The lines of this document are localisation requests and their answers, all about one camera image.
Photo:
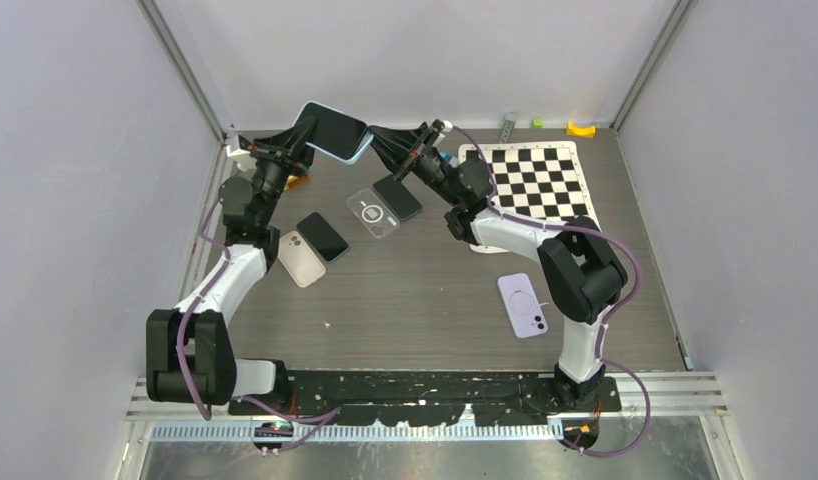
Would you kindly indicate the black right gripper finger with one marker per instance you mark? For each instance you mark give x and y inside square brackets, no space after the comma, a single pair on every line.
[393,159]
[394,142]

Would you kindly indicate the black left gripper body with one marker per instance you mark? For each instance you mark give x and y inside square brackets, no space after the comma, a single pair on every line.
[274,168]

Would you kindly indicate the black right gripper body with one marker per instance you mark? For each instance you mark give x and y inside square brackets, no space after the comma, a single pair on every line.
[423,165]

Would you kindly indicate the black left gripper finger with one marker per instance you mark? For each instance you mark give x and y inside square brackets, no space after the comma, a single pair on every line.
[293,140]
[303,162]

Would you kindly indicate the light blue phone face up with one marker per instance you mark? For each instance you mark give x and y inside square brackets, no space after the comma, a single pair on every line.
[336,134]

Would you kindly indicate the teal phone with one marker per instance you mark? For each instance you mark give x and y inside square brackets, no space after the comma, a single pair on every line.
[397,198]

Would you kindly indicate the clear phone case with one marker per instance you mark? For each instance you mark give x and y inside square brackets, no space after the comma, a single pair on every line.
[373,213]

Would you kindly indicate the dark phone face up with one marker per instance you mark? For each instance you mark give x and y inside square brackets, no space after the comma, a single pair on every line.
[322,237]

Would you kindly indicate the cream cased phone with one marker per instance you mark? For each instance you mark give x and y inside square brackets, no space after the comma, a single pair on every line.
[299,260]

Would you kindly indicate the lilac phone case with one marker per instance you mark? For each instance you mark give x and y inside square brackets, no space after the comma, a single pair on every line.
[523,309]

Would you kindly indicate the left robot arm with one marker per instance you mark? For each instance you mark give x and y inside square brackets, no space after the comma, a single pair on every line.
[189,356]

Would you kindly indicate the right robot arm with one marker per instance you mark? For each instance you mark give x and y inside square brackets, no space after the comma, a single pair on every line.
[584,275]

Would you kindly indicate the yellow orange toy block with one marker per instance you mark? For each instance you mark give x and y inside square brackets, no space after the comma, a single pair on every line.
[294,182]

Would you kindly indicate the black white chessboard mat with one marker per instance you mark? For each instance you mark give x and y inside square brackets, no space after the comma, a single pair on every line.
[543,180]

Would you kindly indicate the yellow curved toy piece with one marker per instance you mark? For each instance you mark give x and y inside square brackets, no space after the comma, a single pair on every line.
[587,132]

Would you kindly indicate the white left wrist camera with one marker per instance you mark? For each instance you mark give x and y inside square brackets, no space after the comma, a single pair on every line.
[237,148]

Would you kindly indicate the grey metal bracket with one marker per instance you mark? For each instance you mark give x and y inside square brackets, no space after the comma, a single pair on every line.
[508,125]

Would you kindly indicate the aluminium frame rail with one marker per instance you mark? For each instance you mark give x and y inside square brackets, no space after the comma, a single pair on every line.
[590,276]

